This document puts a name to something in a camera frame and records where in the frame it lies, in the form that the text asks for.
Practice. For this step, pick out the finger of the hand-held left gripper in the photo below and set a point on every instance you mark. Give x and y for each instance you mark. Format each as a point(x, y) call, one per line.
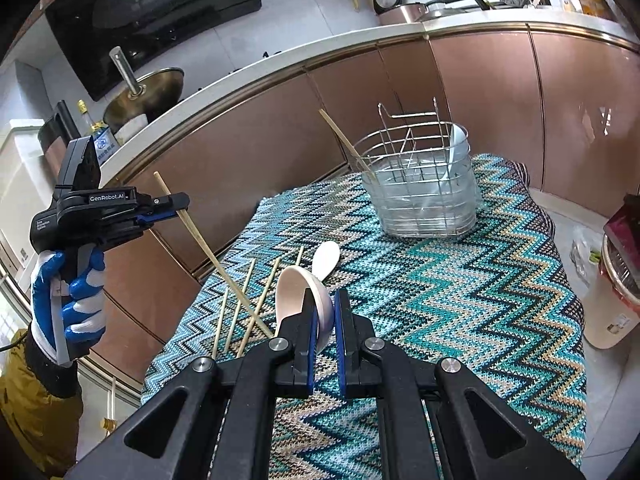
point(170, 201)
point(150, 219)

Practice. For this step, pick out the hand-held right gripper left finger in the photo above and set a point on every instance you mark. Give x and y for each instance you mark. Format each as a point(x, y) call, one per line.
point(314, 360)

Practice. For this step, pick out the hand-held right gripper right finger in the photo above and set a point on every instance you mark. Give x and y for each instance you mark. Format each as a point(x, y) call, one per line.
point(341, 340)

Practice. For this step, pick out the bamboo chopstick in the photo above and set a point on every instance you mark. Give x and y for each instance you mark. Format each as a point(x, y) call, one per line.
point(270, 280)
point(220, 322)
point(345, 142)
point(234, 322)
point(299, 257)
point(210, 249)

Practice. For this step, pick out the pink spoon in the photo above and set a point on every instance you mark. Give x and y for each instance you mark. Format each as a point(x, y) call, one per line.
point(295, 290)

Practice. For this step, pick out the white spoon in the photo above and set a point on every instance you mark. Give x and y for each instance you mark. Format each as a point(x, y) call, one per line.
point(457, 150)
point(327, 255)

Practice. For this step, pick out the person's left forearm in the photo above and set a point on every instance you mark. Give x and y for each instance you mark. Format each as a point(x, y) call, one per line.
point(30, 410)

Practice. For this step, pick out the person's left hand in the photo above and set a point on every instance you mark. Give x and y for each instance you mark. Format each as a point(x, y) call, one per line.
point(85, 305)

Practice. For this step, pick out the oil bottle with label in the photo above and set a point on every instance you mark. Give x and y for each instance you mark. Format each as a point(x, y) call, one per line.
point(102, 142)

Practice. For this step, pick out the dark knife block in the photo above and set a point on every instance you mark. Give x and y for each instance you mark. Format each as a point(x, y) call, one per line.
point(55, 135)

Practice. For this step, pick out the copper kitchen cabinets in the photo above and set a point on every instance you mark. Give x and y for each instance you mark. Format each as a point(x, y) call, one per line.
point(250, 135)

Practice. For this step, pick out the zigzag knitted cloth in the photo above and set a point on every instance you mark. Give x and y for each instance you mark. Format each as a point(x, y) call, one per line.
point(450, 310)

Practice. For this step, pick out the white kitchen countertop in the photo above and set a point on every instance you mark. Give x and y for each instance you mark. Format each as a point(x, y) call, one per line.
point(280, 60)

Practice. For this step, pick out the clear plastic bag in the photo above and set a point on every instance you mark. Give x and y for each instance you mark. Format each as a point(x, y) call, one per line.
point(585, 255)

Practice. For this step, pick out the pink trash bin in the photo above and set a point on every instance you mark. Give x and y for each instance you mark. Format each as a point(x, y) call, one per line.
point(607, 315)

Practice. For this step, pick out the pink cooking pot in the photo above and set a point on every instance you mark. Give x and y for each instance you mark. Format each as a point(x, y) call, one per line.
point(402, 12)

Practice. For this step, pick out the dark red box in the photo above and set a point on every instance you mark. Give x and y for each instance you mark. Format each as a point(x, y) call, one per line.
point(625, 235)

